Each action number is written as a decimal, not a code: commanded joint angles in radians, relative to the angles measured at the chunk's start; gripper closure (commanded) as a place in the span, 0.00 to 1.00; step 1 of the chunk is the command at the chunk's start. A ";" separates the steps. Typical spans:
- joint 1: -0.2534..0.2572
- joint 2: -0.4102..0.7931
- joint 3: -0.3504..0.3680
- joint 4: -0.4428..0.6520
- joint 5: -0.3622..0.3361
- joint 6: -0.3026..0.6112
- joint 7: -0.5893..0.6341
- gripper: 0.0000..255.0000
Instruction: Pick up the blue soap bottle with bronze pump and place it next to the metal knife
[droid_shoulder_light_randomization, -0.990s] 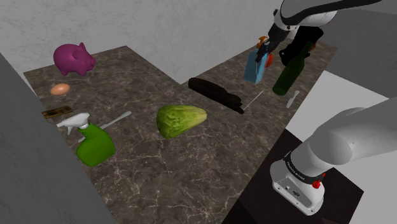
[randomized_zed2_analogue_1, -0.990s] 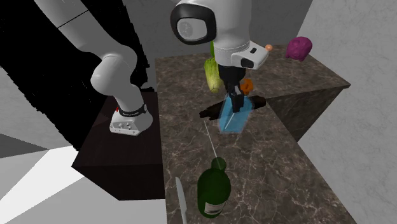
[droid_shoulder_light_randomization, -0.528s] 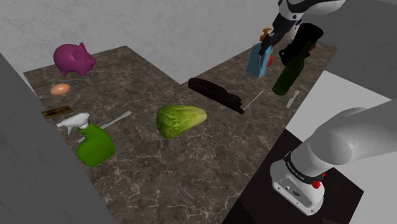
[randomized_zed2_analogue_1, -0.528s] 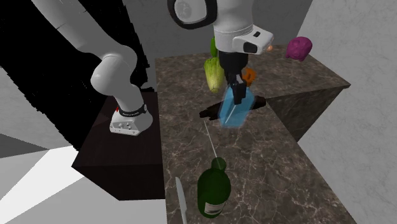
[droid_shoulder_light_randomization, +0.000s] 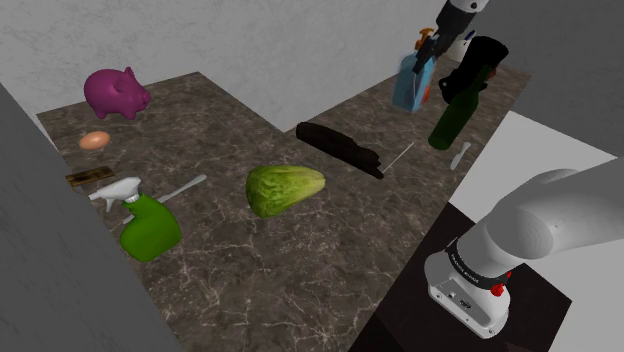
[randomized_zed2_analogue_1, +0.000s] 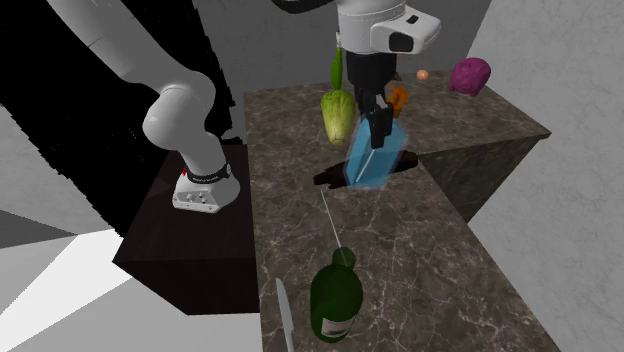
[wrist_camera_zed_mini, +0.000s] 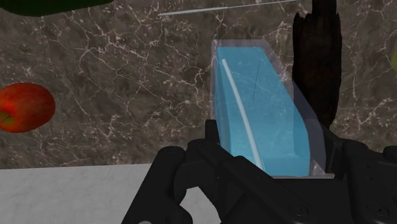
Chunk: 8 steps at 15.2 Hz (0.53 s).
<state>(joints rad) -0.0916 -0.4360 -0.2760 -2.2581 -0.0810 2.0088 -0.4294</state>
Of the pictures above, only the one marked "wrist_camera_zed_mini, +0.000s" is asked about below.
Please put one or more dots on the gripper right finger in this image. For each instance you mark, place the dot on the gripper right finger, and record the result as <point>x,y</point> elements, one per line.
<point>369,180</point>

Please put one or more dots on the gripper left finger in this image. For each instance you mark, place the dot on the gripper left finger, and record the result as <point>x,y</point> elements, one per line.
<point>198,173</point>

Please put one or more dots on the yellow-green fruit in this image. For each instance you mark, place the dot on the yellow-green fruit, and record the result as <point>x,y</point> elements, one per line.
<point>394,61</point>

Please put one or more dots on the dark brown jagged upright object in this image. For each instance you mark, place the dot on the dark brown jagged upright object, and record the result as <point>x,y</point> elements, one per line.
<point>316,62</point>

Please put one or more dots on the red apple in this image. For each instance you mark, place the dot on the red apple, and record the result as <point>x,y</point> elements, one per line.
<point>24,107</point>

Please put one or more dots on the dark green rounded object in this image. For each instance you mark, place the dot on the dark green rounded object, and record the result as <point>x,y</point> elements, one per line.
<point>46,6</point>

